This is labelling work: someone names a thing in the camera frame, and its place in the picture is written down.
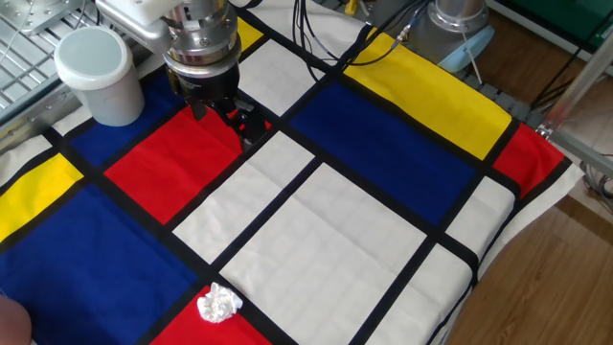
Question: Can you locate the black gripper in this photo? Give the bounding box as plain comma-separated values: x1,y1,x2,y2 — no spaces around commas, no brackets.
165,57,269,153

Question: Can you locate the white paper ball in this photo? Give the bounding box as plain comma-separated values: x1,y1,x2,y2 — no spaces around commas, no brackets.
196,282,244,324

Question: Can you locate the white plastic cup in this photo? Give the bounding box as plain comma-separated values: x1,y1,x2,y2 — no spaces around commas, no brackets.
54,25,146,128

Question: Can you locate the Mondrian colour block tablecloth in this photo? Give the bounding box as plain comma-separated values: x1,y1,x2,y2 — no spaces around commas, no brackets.
0,0,585,345

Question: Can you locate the grey ribbed edge strip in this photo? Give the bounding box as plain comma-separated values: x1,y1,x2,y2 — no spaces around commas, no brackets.
447,64,547,130

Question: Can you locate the pinkish blurred foreground object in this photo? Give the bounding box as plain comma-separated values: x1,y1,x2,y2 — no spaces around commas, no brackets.
0,292,34,345

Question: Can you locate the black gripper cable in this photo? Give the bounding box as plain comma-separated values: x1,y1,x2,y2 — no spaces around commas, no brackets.
289,0,346,83

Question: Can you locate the aluminium table edge rail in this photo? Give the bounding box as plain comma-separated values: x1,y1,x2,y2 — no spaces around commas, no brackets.
0,85,85,155

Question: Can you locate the black cable silver connector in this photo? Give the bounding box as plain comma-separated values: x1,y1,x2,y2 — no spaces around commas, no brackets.
334,0,435,68

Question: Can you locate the metal wire rack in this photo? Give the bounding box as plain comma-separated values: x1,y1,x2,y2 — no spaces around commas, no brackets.
0,0,145,114

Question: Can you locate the black floor cable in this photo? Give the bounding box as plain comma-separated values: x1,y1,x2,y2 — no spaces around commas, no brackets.
529,18,604,111

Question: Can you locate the aluminium frame profile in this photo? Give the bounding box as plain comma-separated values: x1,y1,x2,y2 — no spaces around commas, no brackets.
535,31,613,179

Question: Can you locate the tangled thin cable bundle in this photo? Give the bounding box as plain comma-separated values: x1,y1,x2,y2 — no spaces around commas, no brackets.
579,155,613,215

